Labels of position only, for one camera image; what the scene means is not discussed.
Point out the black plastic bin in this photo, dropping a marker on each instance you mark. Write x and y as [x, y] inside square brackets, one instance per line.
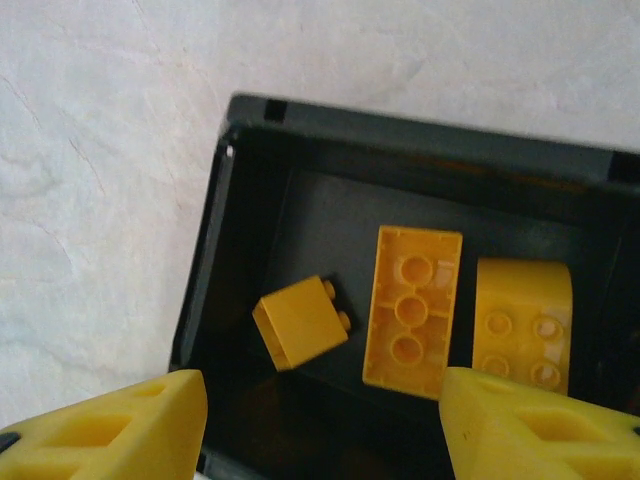
[325, 210]

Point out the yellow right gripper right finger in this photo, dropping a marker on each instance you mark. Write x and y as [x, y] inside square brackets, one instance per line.
[525, 440]

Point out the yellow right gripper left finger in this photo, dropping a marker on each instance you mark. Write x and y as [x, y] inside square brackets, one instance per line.
[100, 440]

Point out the yellow curved lego brick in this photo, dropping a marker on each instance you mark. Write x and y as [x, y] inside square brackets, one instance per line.
[520, 295]

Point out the yellow square lego brick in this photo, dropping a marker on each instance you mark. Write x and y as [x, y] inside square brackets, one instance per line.
[305, 320]

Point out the yellow rectangular lego brick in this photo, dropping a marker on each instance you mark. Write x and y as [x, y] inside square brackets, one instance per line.
[415, 310]

